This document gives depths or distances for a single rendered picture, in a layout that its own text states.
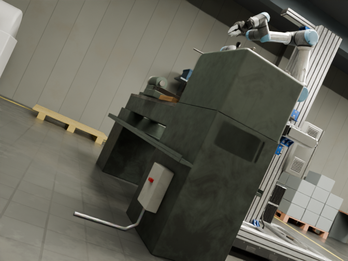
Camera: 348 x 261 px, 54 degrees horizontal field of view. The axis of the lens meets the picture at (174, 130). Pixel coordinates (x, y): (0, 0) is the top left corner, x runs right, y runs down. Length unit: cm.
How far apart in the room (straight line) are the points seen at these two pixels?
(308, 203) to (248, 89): 576
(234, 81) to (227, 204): 71
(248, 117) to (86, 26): 509
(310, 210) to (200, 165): 589
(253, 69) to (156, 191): 88
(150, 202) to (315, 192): 585
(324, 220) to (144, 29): 533
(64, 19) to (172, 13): 203
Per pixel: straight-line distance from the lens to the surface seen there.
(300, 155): 314
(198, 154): 186
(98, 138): 560
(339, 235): 948
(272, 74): 205
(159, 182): 198
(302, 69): 275
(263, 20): 253
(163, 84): 359
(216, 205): 201
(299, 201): 740
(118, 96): 665
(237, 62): 194
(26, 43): 668
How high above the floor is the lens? 64
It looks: 1 degrees up
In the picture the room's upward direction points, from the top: 25 degrees clockwise
